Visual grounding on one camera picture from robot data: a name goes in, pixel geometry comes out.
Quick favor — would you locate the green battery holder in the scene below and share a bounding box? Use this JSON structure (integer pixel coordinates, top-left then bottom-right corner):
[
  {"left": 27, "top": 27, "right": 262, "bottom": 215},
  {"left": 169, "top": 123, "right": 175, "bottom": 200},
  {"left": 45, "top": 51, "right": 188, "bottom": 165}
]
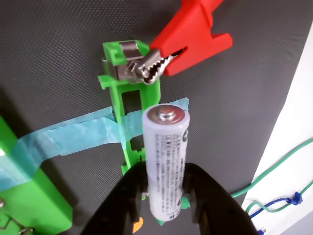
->
[{"left": 98, "top": 40, "right": 167, "bottom": 227}]

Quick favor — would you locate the dark grey work mat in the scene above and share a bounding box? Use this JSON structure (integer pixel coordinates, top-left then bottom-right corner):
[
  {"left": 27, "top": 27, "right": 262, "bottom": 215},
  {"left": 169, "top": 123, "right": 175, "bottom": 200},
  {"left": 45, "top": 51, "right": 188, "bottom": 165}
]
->
[{"left": 0, "top": 0, "right": 313, "bottom": 235}]

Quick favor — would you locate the green bulb holder board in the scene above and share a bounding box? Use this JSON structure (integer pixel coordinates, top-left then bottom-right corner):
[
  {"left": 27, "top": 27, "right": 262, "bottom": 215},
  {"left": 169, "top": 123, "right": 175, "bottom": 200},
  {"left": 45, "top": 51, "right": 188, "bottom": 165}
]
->
[{"left": 0, "top": 116, "right": 74, "bottom": 235}]

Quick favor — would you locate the blue masking tape strip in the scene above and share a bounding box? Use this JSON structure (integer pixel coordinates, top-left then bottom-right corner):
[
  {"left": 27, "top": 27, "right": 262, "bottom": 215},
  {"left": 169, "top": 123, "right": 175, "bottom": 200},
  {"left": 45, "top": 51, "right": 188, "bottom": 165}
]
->
[
  {"left": 36, "top": 97, "right": 190, "bottom": 157},
  {"left": 0, "top": 132, "right": 64, "bottom": 191}
]

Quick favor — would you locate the green wire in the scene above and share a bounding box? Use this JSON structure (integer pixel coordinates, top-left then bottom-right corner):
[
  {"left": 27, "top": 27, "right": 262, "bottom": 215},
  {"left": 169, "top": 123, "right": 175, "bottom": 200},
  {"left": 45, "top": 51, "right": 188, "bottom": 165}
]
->
[
  {"left": 231, "top": 138, "right": 313, "bottom": 198},
  {"left": 246, "top": 180, "right": 313, "bottom": 214}
]

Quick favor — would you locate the yellow half-round sticker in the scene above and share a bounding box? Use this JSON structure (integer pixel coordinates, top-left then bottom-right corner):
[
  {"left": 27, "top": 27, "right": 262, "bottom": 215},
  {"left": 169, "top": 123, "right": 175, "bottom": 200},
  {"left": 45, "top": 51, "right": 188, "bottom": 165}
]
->
[{"left": 132, "top": 216, "right": 144, "bottom": 235}]

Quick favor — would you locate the blue wire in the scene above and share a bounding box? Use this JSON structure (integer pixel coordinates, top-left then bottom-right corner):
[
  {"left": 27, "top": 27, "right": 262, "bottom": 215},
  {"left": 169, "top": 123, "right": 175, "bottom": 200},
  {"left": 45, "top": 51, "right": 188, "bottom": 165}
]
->
[{"left": 248, "top": 191, "right": 304, "bottom": 235}]

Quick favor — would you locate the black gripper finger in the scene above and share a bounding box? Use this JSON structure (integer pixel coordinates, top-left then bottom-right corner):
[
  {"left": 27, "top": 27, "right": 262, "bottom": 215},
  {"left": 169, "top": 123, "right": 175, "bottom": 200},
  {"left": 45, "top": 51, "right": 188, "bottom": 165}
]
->
[
  {"left": 182, "top": 163, "right": 260, "bottom": 235},
  {"left": 82, "top": 163, "right": 150, "bottom": 235}
]

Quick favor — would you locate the red alligator clip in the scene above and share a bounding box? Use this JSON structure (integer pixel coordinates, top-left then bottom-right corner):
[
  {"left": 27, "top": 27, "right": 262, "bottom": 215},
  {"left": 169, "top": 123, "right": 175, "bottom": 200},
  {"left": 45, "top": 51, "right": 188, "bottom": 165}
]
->
[{"left": 133, "top": 0, "right": 233, "bottom": 85}]

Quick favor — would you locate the white AA battery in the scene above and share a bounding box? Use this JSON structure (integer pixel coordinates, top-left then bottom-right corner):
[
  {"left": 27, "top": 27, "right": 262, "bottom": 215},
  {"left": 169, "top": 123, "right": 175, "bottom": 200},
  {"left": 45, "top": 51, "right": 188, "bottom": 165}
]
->
[{"left": 142, "top": 103, "right": 191, "bottom": 223}]

